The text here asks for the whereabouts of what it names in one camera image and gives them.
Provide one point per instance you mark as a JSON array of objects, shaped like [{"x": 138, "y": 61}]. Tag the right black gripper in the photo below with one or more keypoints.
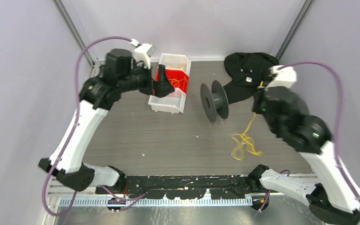
[{"x": 255, "y": 105}]

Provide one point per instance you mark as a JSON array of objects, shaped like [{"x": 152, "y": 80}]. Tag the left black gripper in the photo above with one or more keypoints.
[{"x": 161, "y": 88}]

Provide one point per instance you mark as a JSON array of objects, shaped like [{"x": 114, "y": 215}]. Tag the black cable spool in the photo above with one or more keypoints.
[{"x": 214, "y": 101}]

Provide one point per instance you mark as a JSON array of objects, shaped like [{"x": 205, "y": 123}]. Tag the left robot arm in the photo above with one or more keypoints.
[{"x": 66, "y": 163}]

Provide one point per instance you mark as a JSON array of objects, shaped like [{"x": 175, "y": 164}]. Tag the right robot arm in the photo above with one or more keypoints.
[{"x": 331, "y": 200}]

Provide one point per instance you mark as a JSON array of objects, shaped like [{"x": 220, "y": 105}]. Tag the red plastic bin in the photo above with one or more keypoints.
[{"x": 178, "y": 79}]

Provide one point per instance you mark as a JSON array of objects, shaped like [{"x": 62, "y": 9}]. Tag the white plastic bin far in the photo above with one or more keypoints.
[{"x": 176, "y": 61}]

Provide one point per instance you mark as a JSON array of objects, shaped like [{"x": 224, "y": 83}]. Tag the white plastic bin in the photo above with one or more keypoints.
[
  {"x": 176, "y": 61},
  {"x": 173, "y": 103}
]

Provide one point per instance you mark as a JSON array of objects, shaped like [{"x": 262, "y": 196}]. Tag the white plastic bin near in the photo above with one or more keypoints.
[{"x": 173, "y": 103}]

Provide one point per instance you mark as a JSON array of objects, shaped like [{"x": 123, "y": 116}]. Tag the black cloth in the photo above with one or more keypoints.
[{"x": 249, "y": 73}]

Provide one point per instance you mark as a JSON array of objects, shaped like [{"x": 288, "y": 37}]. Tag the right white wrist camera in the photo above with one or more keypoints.
[{"x": 284, "y": 76}]

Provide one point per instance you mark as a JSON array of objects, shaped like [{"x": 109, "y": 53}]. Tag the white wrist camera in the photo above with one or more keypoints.
[
  {"x": 284, "y": 76},
  {"x": 142, "y": 53}
]

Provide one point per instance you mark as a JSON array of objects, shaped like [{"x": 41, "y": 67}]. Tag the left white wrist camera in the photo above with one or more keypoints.
[{"x": 142, "y": 53}]

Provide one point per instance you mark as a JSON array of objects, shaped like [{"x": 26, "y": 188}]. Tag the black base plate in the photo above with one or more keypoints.
[{"x": 185, "y": 187}]

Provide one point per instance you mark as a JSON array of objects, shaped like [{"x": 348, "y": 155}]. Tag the slotted cable duct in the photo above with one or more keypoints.
[{"x": 165, "y": 202}]

